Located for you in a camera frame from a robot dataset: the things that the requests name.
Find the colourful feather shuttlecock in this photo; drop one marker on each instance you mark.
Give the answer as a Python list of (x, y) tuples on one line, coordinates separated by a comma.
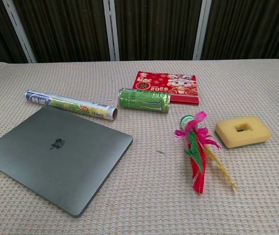
[(196, 156)]

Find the green drink can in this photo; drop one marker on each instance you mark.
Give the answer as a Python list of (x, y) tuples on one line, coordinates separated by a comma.
[(142, 101)]

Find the red printed packet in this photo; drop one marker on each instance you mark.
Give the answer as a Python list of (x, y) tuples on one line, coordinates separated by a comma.
[(154, 83)]

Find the cling film roll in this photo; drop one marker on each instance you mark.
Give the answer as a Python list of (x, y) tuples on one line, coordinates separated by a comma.
[(68, 102)]

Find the beige woven tablecloth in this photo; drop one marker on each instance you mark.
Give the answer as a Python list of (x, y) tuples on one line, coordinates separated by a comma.
[(154, 208)]

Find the black pleated curtain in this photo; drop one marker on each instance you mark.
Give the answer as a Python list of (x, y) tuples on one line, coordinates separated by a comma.
[(159, 27)]

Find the grey closed laptop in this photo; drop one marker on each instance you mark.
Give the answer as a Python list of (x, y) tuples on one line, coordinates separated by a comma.
[(56, 159)]

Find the white metal rail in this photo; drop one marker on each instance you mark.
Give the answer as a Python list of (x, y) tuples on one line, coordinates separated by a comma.
[(202, 29), (111, 29), (19, 31)]

